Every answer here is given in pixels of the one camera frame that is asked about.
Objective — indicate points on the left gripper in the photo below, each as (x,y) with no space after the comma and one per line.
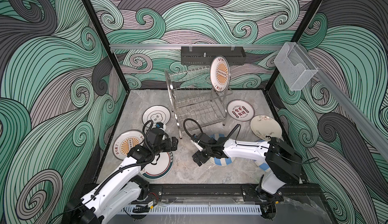
(168,147)

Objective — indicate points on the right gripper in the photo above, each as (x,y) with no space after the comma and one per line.
(199,158)

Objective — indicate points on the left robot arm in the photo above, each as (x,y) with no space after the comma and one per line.
(121,187)

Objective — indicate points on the black wall shelf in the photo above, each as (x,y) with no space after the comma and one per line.
(204,55)

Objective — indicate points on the green red rimmed plate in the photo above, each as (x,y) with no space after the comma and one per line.
(160,167)

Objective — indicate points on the white plate black outline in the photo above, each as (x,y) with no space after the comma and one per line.
(157,114)

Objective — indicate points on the steel wire dish rack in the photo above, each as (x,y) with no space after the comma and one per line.
(192,96)

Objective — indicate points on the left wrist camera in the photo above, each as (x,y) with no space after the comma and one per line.
(156,135)

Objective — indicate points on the clear acrylic wall holder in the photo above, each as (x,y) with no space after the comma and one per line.
(295,65)

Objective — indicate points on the white plate red characters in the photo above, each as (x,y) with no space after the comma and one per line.
(240,110)

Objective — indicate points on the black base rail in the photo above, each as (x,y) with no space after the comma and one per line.
(227,190)

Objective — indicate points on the orange sunburst plate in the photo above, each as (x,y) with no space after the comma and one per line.
(125,142)
(220,74)

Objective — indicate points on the white slotted cable duct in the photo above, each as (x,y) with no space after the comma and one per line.
(205,209)

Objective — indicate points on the cream floral plate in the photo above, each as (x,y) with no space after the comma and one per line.
(265,127)

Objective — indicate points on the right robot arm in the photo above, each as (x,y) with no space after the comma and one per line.
(282,161)

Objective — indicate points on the blue striped plate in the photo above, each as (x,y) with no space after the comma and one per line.
(221,161)
(263,165)

